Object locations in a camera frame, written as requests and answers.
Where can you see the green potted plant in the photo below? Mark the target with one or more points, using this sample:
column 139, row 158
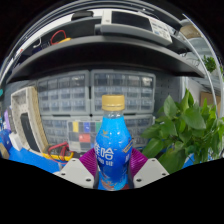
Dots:
column 186, row 130

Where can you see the yellow multimeter with red leads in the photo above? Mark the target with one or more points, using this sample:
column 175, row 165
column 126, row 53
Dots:
column 56, row 156

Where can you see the blue box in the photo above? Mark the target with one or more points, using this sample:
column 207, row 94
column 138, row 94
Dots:
column 5, row 138

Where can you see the white pegboard tray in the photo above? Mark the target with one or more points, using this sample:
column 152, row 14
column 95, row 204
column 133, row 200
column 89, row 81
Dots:
column 33, row 106

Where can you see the blue drink bottle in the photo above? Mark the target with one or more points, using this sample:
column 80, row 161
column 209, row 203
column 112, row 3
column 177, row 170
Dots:
column 112, row 150

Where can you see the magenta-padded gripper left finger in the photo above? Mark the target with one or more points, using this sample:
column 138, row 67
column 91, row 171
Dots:
column 75, row 171

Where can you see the black rectangular speaker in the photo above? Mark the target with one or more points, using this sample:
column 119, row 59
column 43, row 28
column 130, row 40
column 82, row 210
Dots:
column 29, row 131

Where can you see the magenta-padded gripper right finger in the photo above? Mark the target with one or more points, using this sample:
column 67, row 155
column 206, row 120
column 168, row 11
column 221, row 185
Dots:
column 149, row 171

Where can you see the white carton box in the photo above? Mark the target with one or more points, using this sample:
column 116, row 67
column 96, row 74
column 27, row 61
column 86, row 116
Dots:
column 15, row 141

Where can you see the clear box of coloured parts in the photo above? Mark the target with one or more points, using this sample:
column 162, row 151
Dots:
column 83, row 136

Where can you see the dark grey overhead shelf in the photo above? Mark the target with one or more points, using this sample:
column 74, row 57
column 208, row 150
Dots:
column 106, row 50

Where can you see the white metal shelf unit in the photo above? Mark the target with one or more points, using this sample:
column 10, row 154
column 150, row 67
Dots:
column 206, row 63

